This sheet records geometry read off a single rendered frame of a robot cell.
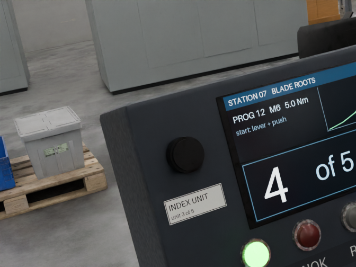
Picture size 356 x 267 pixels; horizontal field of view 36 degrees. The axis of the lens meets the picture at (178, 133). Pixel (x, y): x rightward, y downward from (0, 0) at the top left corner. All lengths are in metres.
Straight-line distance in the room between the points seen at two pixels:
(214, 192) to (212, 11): 6.26
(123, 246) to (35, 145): 1.07
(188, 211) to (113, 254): 2.47
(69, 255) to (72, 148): 0.96
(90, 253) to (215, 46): 4.22
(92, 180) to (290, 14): 4.08
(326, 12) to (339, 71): 8.99
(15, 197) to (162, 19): 3.50
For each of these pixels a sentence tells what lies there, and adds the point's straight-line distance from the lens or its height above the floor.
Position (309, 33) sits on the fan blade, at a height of 1.13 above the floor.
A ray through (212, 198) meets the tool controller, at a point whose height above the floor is 1.17.
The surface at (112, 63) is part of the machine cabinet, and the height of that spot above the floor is 0.38.
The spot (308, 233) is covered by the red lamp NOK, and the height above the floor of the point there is 1.12.
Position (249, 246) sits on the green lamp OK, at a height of 1.13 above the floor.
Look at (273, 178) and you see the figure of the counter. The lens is 0.46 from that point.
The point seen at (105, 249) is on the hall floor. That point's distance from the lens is 2.96.
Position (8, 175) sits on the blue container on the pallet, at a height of 0.24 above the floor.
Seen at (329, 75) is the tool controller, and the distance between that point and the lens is 0.49.
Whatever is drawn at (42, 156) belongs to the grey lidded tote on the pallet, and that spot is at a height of 0.30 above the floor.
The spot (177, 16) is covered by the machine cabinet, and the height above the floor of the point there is 0.78.
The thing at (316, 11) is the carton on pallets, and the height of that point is 0.25.
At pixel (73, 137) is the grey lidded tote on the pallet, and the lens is 3.70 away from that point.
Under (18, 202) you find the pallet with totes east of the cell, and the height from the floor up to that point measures 0.08.
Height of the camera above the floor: 1.35
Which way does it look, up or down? 17 degrees down
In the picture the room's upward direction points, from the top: 10 degrees counter-clockwise
